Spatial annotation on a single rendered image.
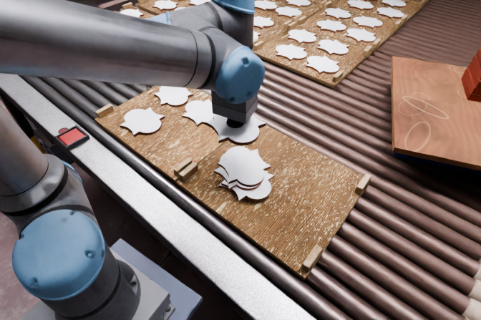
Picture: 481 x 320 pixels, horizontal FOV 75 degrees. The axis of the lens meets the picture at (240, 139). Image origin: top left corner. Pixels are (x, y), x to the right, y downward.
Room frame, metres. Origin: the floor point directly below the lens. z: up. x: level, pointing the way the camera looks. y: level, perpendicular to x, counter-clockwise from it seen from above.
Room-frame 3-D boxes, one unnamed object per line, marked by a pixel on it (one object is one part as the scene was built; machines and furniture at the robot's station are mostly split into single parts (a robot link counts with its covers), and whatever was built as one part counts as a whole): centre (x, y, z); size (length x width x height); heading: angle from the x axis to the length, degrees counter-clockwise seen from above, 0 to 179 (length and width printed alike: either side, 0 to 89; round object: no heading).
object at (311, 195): (0.54, -0.09, 0.93); 0.41 x 0.35 x 0.02; 50
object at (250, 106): (0.58, 0.00, 1.22); 0.12 x 0.09 x 0.16; 154
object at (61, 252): (0.23, 0.28, 1.13); 0.13 x 0.12 x 0.14; 35
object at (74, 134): (0.73, 0.54, 0.92); 0.06 x 0.06 x 0.01; 50
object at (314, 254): (0.32, -0.16, 0.95); 0.06 x 0.02 x 0.03; 140
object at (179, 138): (0.81, 0.22, 0.93); 0.41 x 0.35 x 0.02; 50
